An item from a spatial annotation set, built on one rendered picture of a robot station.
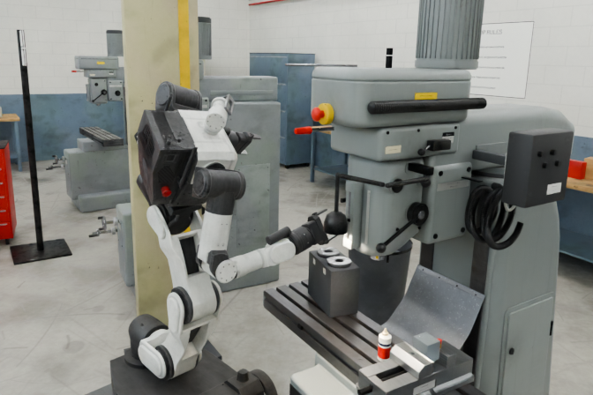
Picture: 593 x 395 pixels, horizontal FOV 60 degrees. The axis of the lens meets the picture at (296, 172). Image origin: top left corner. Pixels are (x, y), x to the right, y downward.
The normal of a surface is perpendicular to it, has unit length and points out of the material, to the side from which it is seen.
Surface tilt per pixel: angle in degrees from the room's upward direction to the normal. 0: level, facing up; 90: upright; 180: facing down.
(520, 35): 90
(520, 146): 90
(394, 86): 90
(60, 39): 90
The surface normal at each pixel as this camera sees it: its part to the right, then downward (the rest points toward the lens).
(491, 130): 0.54, 0.19
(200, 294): 0.61, -0.33
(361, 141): -0.84, 0.10
